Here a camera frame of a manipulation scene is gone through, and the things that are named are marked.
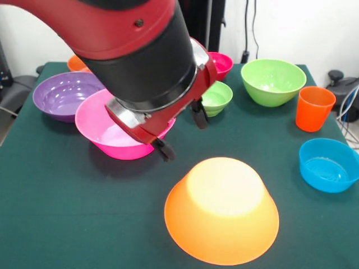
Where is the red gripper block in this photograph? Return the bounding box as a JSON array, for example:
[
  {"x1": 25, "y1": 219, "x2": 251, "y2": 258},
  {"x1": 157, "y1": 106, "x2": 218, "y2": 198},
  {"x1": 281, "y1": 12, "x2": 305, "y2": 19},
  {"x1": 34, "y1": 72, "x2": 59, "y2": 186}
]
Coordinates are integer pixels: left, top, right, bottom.
[{"x1": 105, "y1": 52, "x2": 218, "y2": 163}]

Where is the large orange bowl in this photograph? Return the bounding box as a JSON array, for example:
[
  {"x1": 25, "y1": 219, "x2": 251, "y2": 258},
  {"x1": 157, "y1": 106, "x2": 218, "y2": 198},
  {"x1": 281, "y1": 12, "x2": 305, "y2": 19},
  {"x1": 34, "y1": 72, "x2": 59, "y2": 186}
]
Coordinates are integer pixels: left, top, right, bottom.
[{"x1": 164, "y1": 156, "x2": 280, "y2": 266}]

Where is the small green bowl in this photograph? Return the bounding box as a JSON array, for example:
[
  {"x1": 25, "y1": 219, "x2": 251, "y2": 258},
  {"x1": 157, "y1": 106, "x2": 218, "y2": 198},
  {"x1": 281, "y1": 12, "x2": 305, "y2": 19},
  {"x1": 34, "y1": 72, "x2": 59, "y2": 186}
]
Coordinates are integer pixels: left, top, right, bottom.
[{"x1": 199, "y1": 80, "x2": 233, "y2": 118}]

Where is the small crimson bowl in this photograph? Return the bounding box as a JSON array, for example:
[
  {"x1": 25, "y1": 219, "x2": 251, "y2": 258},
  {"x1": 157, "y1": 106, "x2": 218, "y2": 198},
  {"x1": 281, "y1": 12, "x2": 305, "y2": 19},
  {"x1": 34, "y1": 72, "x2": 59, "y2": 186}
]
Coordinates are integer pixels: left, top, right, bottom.
[{"x1": 206, "y1": 52, "x2": 234, "y2": 82}]

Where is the large pink bowl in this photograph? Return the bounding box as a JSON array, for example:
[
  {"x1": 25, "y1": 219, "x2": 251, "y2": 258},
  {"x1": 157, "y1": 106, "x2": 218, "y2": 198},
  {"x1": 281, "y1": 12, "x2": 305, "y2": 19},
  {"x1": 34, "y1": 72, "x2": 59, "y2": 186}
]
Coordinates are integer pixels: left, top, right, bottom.
[{"x1": 75, "y1": 89, "x2": 177, "y2": 161}]

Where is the large green bowl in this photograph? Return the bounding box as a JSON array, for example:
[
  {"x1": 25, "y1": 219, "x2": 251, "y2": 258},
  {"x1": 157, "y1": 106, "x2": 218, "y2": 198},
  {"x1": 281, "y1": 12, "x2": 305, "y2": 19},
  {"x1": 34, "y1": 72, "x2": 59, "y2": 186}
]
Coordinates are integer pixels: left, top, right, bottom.
[{"x1": 241, "y1": 58, "x2": 307, "y2": 108}]

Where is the dark green tablecloth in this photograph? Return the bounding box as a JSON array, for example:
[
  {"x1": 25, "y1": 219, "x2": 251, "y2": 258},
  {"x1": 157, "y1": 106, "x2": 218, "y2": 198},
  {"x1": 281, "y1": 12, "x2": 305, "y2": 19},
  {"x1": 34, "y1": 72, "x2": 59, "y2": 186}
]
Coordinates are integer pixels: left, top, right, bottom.
[{"x1": 0, "y1": 61, "x2": 359, "y2": 269}]

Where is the purple bowl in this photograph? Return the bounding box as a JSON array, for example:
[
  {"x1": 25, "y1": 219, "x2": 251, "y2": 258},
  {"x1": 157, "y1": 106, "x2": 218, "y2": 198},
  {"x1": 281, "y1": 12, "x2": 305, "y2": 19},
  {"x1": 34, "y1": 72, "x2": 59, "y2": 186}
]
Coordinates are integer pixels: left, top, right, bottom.
[{"x1": 32, "y1": 71, "x2": 107, "y2": 123}]

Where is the orange cup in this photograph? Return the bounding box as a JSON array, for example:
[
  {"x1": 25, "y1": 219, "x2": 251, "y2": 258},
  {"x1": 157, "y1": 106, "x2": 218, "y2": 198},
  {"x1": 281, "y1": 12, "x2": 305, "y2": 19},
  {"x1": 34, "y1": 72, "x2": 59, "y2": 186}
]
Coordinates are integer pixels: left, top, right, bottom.
[
  {"x1": 67, "y1": 55, "x2": 92, "y2": 73},
  {"x1": 295, "y1": 86, "x2": 337, "y2": 133}
]

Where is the blue cup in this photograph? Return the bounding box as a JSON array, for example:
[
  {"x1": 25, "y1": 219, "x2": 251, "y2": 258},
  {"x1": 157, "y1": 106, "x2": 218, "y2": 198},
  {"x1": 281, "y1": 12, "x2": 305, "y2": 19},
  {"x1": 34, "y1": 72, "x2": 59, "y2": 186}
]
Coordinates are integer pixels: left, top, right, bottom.
[{"x1": 298, "y1": 138, "x2": 359, "y2": 194}]

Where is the black hanging cable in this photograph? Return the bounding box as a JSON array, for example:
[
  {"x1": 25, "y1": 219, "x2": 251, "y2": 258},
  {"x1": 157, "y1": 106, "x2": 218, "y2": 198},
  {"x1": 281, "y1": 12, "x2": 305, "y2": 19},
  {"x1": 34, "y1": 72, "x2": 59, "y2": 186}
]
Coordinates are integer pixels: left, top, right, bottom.
[{"x1": 241, "y1": 0, "x2": 260, "y2": 64}]

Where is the tangle of cables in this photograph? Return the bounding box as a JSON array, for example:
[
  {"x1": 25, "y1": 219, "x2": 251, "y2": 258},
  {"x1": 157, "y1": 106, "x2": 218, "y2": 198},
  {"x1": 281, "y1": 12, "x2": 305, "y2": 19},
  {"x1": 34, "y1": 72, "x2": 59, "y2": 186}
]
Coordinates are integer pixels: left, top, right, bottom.
[{"x1": 336, "y1": 85, "x2": 359, "y2": 143}]

